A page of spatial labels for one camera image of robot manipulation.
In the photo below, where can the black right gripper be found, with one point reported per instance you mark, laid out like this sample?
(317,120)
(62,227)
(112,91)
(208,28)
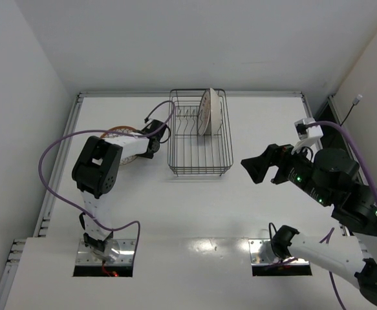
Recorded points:
(277,166)

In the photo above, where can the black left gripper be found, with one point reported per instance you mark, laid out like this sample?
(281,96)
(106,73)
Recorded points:
(156,135)

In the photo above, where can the brown lattice pattern plate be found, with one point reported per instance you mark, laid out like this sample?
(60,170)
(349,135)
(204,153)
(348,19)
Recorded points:
(117,130)

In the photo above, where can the sunburst pattern plate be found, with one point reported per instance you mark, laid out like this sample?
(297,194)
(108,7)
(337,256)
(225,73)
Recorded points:
(204,113)

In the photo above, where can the brown floral pattern plate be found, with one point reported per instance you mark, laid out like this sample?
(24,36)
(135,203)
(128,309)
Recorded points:
(215,112)

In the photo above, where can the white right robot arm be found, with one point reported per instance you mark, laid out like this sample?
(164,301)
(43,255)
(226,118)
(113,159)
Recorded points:
(358,214)

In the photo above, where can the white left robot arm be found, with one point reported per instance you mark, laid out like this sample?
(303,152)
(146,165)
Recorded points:
(95,173)

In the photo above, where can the black wire dish rack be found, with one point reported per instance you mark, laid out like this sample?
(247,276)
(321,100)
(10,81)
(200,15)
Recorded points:
(189,154)

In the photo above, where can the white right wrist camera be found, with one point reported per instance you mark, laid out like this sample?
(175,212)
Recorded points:
(308,134)

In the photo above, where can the aluminium table frame rail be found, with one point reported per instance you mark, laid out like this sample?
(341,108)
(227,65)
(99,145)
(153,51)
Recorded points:
(165,94)

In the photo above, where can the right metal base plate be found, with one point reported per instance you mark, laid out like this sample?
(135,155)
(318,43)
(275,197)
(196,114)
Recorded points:
(257,252)

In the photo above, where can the metal base plate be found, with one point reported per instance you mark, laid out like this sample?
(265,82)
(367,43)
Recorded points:
(257,252)
(123,250)

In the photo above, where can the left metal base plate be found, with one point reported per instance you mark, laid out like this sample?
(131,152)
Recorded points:
(123,250)

